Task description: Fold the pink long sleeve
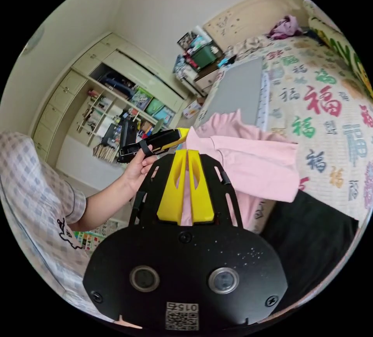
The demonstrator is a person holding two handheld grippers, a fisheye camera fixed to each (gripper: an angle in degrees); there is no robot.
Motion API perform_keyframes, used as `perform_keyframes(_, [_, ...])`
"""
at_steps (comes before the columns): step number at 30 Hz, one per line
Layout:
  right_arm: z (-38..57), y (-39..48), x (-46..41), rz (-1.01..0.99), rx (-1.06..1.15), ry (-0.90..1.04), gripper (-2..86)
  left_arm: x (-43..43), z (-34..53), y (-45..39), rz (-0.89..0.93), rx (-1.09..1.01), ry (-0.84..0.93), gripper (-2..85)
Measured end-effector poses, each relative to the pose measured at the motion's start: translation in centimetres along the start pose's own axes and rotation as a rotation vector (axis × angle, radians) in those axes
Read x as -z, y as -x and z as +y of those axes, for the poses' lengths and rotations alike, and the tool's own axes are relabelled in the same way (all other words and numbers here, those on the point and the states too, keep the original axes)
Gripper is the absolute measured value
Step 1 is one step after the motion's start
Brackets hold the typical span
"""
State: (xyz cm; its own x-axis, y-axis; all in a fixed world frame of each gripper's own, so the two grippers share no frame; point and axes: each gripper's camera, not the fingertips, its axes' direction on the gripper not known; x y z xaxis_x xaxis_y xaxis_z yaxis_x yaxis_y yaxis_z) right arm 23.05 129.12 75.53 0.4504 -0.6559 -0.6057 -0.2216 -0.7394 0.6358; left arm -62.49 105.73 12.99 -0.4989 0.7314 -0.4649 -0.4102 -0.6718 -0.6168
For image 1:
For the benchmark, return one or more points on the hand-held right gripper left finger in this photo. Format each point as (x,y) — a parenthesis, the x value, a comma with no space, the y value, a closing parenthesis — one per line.
(170,197)

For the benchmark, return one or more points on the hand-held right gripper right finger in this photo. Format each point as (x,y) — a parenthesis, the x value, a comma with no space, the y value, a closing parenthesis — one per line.
(201,200)

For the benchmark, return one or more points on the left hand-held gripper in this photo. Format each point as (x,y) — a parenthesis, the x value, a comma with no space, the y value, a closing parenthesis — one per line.
(157,140)

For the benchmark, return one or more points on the pink long sleeve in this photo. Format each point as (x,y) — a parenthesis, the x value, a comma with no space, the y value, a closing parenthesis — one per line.
(253,168)

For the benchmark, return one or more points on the person's left forearm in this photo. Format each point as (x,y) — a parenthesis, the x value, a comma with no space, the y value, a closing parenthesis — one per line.
(102,205)

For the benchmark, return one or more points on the person's left hand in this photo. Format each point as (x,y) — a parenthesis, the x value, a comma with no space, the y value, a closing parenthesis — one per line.
(140,169)

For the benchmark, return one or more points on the small white carton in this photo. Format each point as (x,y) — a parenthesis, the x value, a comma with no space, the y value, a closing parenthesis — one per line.
(192,109)

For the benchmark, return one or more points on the grey flat board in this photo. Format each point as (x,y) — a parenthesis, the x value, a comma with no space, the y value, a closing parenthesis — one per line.
(236,95)

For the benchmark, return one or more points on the nightstand with green bin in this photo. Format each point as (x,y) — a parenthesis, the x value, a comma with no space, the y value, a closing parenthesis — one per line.
(201,57)

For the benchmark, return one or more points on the colourful floor mat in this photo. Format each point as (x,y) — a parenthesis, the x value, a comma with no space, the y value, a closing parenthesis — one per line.
(93,235)

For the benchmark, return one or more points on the cream cupboard with shelves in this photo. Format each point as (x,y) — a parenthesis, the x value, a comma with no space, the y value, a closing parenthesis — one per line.
(96,101)

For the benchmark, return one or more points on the black garment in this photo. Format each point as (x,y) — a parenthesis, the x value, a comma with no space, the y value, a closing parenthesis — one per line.
(309,240)

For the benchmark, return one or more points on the bed with printed quilt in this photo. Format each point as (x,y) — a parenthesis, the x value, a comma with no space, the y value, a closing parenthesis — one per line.
(320,127)

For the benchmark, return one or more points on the person's body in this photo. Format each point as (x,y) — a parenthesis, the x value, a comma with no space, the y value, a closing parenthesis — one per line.
(32,197)

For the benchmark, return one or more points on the pile of clothes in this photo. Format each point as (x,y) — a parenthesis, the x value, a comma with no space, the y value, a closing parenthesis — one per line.
(284,26)

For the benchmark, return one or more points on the round ceiling lamp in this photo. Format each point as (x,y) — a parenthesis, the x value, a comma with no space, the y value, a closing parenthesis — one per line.
(33,41)

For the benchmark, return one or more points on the green and yellow cushion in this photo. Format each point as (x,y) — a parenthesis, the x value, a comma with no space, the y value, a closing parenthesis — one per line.
(341,42)

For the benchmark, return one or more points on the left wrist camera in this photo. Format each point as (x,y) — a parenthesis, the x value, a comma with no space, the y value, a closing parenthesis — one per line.
(127,133)

